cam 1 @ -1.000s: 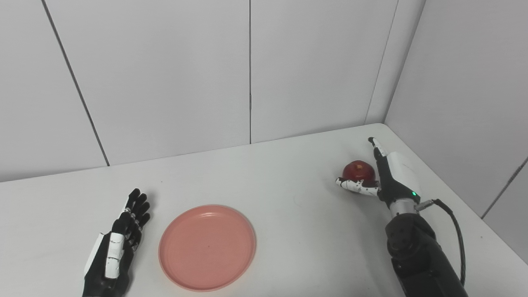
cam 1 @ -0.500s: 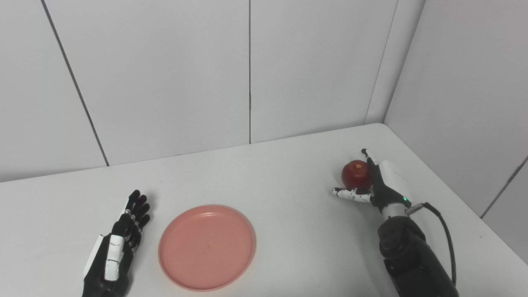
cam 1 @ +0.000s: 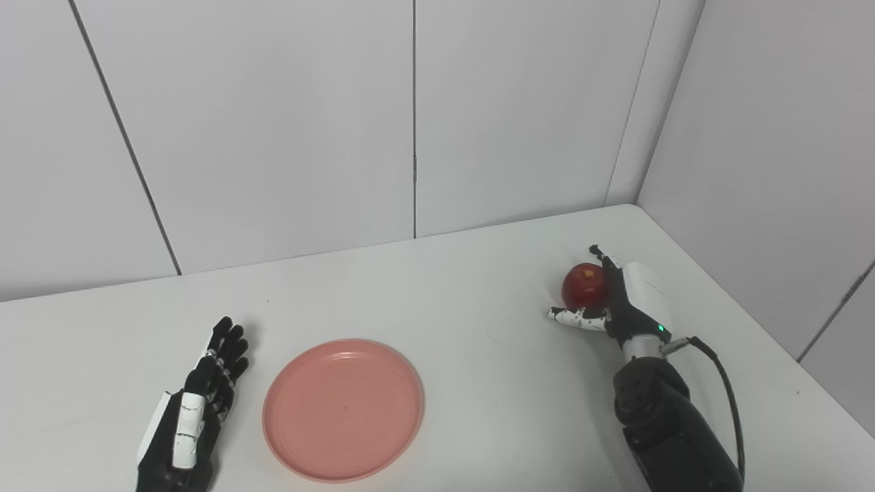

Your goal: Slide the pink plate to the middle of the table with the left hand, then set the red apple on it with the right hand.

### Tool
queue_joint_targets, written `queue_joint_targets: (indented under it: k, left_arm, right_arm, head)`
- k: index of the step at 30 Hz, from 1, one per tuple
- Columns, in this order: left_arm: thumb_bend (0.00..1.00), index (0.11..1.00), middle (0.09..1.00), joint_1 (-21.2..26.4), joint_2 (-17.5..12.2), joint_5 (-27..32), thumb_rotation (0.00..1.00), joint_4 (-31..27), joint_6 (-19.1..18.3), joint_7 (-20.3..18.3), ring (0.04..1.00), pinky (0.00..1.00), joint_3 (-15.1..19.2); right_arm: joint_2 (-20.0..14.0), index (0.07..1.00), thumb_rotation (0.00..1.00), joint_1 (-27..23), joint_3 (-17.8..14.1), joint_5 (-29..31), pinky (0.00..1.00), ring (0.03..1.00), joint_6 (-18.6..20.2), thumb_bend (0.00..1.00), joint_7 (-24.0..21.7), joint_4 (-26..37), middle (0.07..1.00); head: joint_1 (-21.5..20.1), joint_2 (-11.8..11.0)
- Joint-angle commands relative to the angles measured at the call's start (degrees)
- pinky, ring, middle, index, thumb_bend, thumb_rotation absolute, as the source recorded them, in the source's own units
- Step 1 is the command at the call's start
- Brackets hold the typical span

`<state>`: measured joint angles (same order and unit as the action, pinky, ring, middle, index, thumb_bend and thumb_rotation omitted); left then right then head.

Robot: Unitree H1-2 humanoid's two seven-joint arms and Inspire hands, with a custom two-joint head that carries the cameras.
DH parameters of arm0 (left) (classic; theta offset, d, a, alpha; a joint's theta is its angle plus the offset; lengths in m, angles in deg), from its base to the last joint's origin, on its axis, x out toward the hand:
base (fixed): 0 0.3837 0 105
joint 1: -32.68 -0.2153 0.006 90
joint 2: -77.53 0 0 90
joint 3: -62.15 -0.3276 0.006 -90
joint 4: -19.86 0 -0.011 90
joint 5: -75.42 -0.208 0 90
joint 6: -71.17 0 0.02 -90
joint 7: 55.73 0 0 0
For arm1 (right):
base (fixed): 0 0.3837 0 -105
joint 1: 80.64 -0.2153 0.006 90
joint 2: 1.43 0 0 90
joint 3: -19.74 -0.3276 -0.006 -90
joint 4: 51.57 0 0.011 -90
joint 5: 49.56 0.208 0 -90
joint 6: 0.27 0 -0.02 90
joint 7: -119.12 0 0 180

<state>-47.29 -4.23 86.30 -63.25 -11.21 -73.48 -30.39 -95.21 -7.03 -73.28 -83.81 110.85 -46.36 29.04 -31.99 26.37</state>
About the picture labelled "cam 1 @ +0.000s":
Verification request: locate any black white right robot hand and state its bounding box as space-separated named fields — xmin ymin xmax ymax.
xmin=547 ymin=245 xmax=674 ymax=353

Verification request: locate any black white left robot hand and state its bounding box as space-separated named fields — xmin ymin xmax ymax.
xmin=135 ymin=316 xmax=250 ymax=492

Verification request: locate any red apple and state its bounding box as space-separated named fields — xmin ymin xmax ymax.
xmin=561 ymin=262 xmax=611 ymax=312

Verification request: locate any pink round plate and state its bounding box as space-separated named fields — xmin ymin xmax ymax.
xmin=262 ymin=339 xmax=425 ymax=484

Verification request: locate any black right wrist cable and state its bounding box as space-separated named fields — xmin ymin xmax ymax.
xmin=660 ymin=336 xmax=747 ymax=479

